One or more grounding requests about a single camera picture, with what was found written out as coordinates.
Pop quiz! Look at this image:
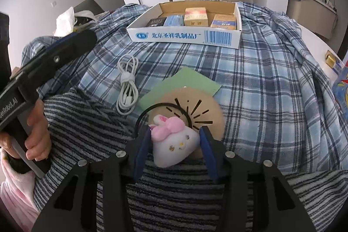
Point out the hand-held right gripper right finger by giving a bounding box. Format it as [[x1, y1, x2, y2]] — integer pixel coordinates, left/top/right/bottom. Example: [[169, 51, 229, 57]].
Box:
[[199, 126, 317, 232]]

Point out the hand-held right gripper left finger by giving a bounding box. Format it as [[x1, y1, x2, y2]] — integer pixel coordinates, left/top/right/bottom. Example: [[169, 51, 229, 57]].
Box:
[[31, 126, 153, 232]]

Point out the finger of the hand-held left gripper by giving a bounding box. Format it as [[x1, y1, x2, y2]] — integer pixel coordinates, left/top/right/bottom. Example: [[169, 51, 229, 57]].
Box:
[[12, 29, 97, 79]]

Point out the white plush toy pink bow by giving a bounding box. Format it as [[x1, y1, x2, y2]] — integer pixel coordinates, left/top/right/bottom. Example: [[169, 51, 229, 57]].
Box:
[[149, 114, 201, 168]]

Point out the black cigarette pack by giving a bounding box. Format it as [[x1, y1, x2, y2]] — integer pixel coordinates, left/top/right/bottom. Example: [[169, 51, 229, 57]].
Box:
[[146, 17, 167, 27]]

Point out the white cardboard box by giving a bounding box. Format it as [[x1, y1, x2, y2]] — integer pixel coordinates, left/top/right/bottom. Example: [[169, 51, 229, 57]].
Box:
[[126, 1, 242, 50]]

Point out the light blue pack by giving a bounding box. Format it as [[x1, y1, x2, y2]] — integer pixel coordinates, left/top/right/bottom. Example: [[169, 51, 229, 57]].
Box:
[[163, 14, 185, 27]]

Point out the orange blue cigarette pack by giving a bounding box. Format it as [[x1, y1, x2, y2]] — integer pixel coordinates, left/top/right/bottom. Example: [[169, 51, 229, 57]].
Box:
[[210, 14, 236, 30]]

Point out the cream red cigarette pack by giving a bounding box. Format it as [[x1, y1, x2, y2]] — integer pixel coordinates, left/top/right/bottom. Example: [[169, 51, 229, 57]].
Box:
[[184, 7, 208, 27]]

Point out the person's left forearm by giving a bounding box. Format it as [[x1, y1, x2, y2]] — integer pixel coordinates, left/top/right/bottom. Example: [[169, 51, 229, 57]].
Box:
[[0, 153, 40, 225]]

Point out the person's left hand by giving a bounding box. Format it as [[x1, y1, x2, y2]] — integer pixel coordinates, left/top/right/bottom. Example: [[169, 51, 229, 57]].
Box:
[[0, 100, 52, 162]]

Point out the white crumpled plastic bag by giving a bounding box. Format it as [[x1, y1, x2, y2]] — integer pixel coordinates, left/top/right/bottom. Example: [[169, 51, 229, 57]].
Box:
[[54, 6, 75, 37]]

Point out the black headband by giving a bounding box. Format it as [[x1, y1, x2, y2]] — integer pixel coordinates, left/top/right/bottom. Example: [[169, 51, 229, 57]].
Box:
[[134, 102, 192, 138]]

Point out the round beige slotted disc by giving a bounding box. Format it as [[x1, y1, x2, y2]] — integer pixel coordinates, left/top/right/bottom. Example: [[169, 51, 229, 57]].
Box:
[[148, 86, 226, 159]]

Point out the white flat bag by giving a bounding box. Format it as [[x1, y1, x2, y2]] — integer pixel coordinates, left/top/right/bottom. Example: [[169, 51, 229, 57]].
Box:
[[73, 10, 99, 32]]

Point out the dark chair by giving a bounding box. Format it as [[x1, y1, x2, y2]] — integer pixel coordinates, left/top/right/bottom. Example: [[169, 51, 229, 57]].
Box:
[[73, 0, 105, 17]]

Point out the grey striped towel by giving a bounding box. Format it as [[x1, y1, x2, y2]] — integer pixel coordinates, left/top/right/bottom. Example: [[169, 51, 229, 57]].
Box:
[[33, 91, 348, 232]]

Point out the green paper sheet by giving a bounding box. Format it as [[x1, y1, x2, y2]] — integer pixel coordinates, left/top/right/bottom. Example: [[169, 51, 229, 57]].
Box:
[[139, 66, 222, 111]]

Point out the blue plaid shirt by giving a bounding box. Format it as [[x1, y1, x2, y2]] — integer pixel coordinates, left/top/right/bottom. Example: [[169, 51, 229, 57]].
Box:
[[22, 0, 335, 175]]

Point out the colourful snack packet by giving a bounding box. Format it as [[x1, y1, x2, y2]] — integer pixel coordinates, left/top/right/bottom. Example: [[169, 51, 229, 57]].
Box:
[[332, 67, 348, 113]]

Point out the yellow pack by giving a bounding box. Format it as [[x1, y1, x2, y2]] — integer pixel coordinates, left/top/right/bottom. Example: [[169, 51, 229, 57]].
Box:
[[325, 50, 343, 75]]

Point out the beige vanity cabinet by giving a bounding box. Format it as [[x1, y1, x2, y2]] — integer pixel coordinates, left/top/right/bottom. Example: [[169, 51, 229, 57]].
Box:
[[287, 0, 339, 41]]

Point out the white charging cable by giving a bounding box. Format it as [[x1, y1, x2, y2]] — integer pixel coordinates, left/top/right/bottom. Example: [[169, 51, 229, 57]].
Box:
[[116, 55, 139, 115]]

